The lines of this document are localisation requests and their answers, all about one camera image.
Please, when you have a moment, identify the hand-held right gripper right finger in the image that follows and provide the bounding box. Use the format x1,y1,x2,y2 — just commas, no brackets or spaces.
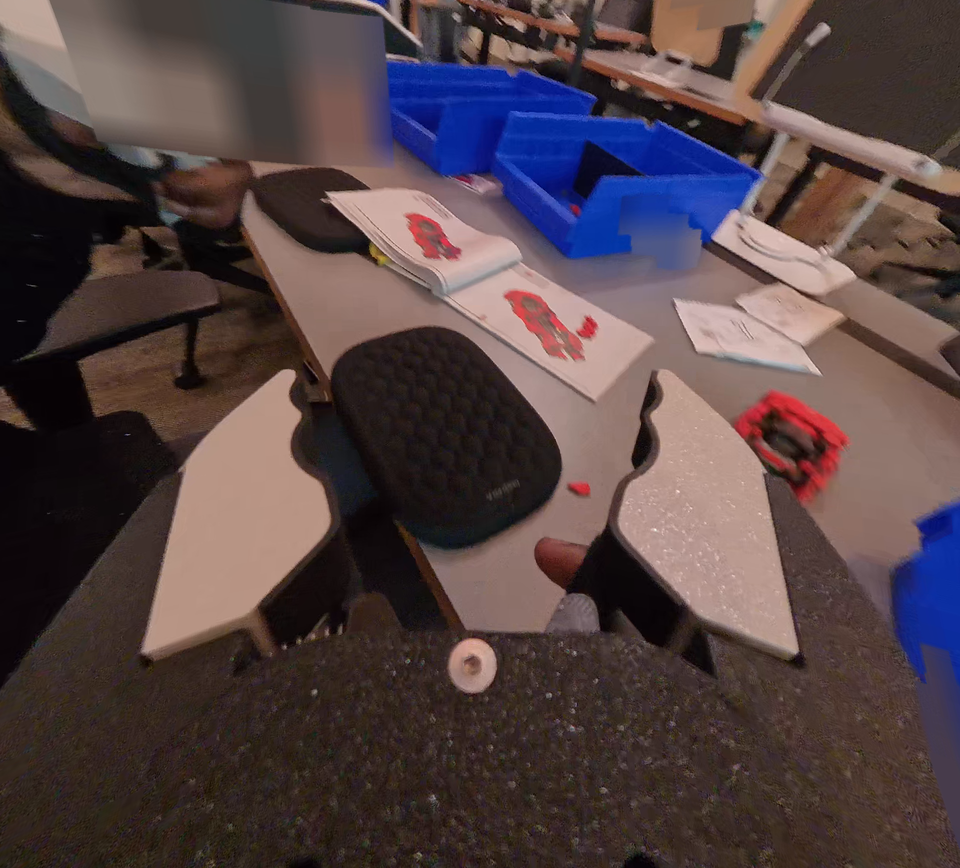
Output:
609,368,801,662

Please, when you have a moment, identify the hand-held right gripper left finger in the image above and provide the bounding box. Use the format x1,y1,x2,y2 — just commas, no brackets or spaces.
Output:
140,368,342,661

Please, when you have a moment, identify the person's right hand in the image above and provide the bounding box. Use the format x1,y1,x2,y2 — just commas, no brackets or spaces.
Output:
534,538,591,592

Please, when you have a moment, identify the red toy brick car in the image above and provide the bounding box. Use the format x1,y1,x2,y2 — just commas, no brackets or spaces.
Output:
733,390,850,503

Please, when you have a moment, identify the white instruction sheet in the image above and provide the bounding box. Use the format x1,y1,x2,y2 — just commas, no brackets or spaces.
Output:
672,298,822,376

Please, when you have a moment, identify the open instruction booklet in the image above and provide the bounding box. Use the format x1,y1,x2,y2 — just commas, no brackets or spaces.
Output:
326,187,655,403

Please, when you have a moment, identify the black padded armrest cushion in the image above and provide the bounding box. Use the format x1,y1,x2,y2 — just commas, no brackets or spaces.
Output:
249,166,370,256
330,325,564,551

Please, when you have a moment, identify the grey office chair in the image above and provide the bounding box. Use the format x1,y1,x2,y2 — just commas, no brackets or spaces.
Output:
18,271,223,391

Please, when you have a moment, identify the thin instruction booklet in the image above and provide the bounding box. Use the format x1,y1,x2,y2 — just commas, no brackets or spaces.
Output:
736,283,846,346

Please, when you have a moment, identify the blue plastic bin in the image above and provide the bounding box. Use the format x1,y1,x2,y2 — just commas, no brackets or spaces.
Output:
891,502,960,683
386,60,599,177
492,110,764,260

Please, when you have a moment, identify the black flat box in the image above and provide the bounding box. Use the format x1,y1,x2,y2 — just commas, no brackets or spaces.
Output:
572,140,645,202

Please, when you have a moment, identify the long wooden table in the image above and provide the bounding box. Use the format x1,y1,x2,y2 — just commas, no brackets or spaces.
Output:
438,0,759,127

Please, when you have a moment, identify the black partition panel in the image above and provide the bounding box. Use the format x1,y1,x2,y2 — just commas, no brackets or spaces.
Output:
750,0,960,160

